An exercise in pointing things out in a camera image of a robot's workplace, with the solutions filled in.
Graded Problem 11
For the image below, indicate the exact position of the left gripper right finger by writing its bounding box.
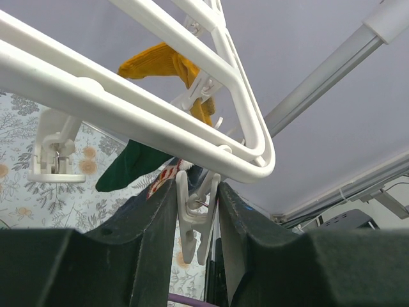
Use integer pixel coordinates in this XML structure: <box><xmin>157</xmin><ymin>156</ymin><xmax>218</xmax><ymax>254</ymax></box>
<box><xmin>217</xmin><ymin>183</ymin><xmax>408</xmax><ymax>306</ymax></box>

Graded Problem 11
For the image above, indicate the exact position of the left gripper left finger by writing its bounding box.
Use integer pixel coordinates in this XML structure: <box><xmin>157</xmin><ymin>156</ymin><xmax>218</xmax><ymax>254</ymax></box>
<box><xmin>1</xmin><ymin>180</ymin><xmax>177</xmax><ymax>306</ymax></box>

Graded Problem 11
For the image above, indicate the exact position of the dark navy blue sock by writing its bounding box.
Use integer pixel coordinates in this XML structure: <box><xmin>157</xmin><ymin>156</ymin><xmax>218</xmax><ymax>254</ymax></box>
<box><xmin>99</xmin><ymin>158</ymin><xmax>206</xmax><ymax>237</ymax></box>

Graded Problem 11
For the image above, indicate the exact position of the dark green sock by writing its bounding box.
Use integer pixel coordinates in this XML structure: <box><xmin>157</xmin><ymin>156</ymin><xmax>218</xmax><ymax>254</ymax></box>
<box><xmin>95</xmin><ymin>140</ymin><xmax>173</xmax><ymax>193</ymax></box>

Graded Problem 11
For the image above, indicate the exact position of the white clip hanger rack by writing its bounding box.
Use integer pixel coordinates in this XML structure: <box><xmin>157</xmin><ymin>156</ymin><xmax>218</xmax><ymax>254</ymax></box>
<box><xmin>1</xmin><ymin>1</ymin><xmax>275</xmax><ymax>184</ymax></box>

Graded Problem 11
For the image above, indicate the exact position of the floral tablecloth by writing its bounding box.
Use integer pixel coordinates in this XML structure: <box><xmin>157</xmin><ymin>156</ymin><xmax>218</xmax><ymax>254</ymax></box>
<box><xmin>1</xmin><ymin>91</ymin><xmax>176</xmax><ymax>232</ymax></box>

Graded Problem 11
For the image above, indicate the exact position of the white hanging empty clip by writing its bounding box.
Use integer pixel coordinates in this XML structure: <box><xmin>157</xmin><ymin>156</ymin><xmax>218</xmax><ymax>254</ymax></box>
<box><xmin>27</xmin><ymin>107</ymin><xmax>86</xmax><ymax>184</ymax></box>

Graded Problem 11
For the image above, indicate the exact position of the white clip on yellow sock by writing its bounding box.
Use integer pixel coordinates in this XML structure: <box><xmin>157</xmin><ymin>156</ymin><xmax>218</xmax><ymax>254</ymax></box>
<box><xmin>171</xmin><ymin>70</ymin><xmax>223</xmax><ymax>111</ymax></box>

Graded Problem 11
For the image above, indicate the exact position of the yellow sock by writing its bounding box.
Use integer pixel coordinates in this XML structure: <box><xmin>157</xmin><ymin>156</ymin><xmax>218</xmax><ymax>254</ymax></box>
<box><xmin>117</xmin><ymin>42</ymin><xmax>217</xmax><ymax>127</ymax></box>

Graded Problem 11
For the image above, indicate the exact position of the metal drying stand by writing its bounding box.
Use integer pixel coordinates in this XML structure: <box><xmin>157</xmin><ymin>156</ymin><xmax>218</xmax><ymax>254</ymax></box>
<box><xmin>265</xmin><ymin>1</ymin><xmax>408</xmax><ymax>137</ymax></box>

